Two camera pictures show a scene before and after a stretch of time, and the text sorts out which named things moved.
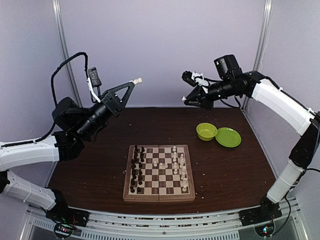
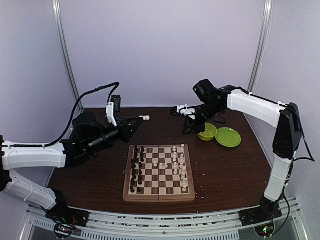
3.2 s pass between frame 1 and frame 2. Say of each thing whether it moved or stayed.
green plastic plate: stayed
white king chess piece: stayed
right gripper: moved
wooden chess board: stayed
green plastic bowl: stayed
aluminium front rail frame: stayed
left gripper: moved
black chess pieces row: stayed
